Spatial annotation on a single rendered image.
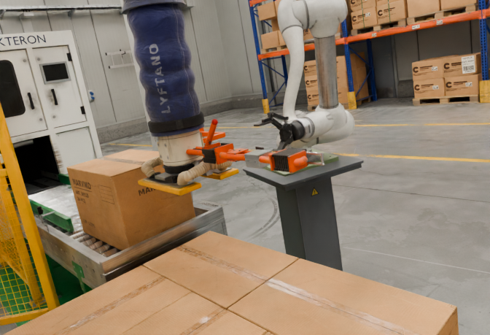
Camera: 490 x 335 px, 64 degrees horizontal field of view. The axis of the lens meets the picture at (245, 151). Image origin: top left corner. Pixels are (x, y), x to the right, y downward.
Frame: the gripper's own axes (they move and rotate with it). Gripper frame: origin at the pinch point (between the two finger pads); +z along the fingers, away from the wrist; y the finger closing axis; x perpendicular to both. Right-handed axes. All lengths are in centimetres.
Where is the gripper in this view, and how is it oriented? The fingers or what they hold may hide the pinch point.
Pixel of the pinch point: (261, 142)
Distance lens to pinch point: 148.3
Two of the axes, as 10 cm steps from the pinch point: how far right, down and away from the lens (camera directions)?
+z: -7.4, 2.6, -6.2
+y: 1.7, 9.6, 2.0
